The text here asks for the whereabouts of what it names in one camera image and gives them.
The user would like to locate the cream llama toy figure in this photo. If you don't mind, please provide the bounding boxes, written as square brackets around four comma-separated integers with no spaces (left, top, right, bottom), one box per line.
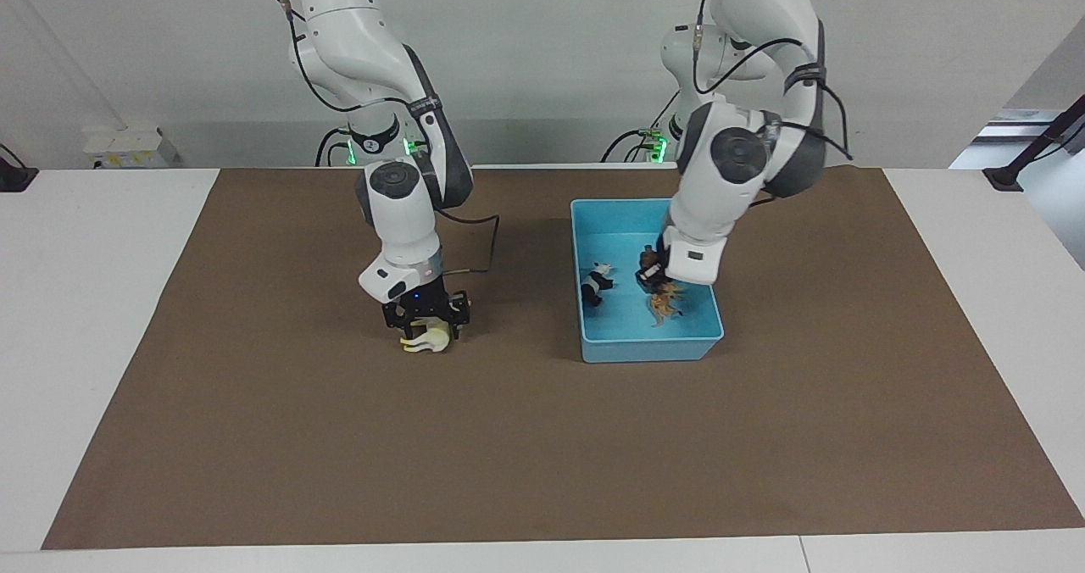
[400,319,453,355]

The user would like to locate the orange striped tiger toy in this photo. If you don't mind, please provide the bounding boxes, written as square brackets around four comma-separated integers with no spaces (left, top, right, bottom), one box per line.
[648,282,687,329]

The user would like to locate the black and white panda toy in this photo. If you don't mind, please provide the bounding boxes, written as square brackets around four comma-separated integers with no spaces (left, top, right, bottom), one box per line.
[580,261,618,309]

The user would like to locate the light blue plastic storage box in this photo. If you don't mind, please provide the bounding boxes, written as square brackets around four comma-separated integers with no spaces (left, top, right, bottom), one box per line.
[570,197,726,364]

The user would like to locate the brown paper table mat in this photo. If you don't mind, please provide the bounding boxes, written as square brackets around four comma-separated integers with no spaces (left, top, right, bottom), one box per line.
[42,166,1085,551]

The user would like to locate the white small boxes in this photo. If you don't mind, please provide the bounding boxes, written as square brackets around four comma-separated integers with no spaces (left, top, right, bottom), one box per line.
[82,126,181,170]

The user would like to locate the black angled stand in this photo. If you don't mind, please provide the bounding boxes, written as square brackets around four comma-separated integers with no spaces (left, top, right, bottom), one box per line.
[982,93,1085,192]

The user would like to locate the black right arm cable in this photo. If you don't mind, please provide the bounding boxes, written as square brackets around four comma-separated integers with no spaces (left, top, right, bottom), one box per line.
[251,0,502,275]

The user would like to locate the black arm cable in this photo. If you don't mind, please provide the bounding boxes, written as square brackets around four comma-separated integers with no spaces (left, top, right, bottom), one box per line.
[251,0,502,275]
[691,0,854,209]

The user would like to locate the black base power cable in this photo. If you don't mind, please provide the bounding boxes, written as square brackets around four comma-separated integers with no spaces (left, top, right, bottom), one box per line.
[600,88,682,164]
[314,126,350,168]

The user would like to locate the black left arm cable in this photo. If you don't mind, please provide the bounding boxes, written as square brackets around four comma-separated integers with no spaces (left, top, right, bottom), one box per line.
[691,0,854,209]

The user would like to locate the aluminium profile rail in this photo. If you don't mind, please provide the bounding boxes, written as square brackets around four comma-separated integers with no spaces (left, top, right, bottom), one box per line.
[975,108,1062,147]

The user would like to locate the black clamp mount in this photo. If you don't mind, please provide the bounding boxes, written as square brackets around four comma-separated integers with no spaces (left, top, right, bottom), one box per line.
[0,144,40,193]

